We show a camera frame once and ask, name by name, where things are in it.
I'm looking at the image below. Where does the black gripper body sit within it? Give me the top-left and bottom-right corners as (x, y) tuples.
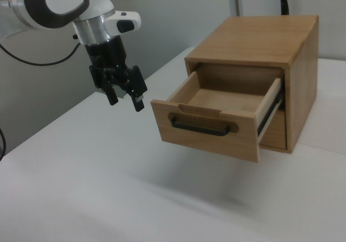
(84, 35), (130, 91)

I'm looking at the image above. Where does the wooden drawer with black handle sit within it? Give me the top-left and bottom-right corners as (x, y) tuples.
(150, 70), (285, 163)

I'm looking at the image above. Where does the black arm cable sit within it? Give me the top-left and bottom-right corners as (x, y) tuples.
(0, 35), (82, 66)

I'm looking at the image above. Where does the thin black cable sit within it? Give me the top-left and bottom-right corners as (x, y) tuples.
(0, 129), (7, 162)

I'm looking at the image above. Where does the wooden two-drawer cabinet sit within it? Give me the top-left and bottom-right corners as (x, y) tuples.
(184, 15), (320, 154)

